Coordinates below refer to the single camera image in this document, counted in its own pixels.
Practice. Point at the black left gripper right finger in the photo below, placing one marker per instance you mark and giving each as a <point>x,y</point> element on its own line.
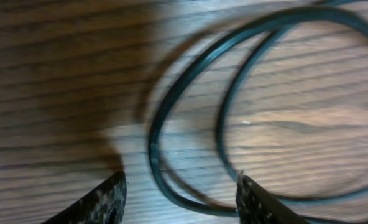
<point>256,206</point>

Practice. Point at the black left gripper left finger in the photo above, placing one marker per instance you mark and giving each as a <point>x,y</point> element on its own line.
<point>104,204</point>

